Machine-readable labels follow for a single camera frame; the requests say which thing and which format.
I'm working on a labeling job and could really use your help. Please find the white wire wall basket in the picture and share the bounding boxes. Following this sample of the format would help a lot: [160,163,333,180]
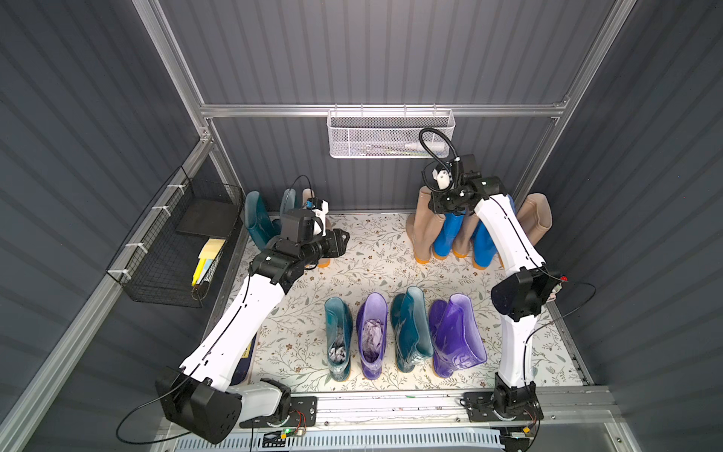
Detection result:
[326,107,457,159]

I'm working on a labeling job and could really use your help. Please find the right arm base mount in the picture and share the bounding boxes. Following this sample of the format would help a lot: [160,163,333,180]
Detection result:
[459,375,544,424]

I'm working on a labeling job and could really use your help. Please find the white tube in basket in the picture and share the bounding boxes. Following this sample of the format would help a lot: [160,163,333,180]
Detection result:
[404,142,446,153]

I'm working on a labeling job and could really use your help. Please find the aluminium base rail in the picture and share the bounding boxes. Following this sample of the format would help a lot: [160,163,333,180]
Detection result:
[301,386,622,431]

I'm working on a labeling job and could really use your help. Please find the beige rain boot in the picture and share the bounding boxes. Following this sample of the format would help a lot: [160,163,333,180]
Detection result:
[452,215,479,259]
[406,186,445,264]
[302,188,331,269]
[517,193,553,246]

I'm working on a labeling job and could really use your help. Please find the teal rain boot carried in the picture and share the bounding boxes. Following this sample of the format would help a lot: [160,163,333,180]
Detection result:
[244,191,281,250]

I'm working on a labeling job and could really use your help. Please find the black corrugated cable hose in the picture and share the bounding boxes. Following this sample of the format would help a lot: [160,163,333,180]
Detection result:
[418,127,459,193]

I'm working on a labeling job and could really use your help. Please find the teal rain boot back row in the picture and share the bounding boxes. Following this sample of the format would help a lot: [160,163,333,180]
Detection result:
[280,188,299,217]

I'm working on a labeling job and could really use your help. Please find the teal rain boot front right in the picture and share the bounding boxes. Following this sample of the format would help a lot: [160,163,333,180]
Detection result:
[390,286,434,373]

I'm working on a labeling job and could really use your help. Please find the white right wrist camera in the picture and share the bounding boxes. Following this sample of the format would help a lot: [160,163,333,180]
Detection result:
[432,169,453,191]

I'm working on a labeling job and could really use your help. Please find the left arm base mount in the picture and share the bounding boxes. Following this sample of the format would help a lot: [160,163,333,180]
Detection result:
[238,395,318,429]

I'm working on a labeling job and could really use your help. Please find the teal rain boot front left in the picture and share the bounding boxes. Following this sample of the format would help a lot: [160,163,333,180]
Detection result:
[324,297,353,382]

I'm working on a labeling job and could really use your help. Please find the purple rain boot front right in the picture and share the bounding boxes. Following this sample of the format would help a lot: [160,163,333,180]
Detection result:
[429,293,488,379]

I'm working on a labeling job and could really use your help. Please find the purple rain boot front left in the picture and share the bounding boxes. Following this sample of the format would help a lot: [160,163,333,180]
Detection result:
[356,292,389,380]

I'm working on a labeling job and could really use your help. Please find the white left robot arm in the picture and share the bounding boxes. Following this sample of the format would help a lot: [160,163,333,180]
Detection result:
[156,229,349,444]

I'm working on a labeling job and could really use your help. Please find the purple rain boot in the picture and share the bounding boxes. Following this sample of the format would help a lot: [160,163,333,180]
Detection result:
[356,292,389,380]
[429,293,488,379]

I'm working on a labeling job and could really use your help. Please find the yellow sticky notes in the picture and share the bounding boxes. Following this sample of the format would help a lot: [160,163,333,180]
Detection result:
[191,238,226,287]

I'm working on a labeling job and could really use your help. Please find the black wire side basket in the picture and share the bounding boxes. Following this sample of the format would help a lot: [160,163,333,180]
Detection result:
[107,169,244,308]

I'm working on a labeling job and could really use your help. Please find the blue rain boot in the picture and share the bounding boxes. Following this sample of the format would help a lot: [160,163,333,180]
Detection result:
[471,208,498,270]
[432,214,463,260]

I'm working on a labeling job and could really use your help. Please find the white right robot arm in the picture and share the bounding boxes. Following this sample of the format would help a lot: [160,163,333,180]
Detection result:
[429,171,561,389]

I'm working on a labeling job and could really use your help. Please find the white vent grille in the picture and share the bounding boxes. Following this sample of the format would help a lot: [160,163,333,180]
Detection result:
[174,427,505,451]

